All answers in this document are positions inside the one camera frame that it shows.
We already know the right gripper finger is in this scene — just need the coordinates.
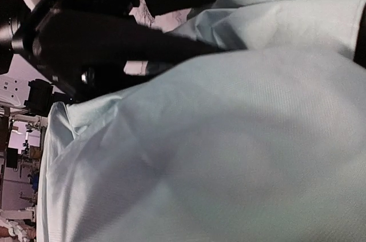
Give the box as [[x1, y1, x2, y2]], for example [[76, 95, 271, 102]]
[[353, 6, 366, 68]]

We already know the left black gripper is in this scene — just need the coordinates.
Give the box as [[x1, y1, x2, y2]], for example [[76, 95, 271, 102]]
[[11, 0, 229, 101]]

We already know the mint green folding umbrella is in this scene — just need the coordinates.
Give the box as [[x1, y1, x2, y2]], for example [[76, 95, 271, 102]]
[[37, 0, 365, 241]]

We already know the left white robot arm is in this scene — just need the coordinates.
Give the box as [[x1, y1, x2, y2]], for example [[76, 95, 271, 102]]
[[1, 0, 222, 101]]

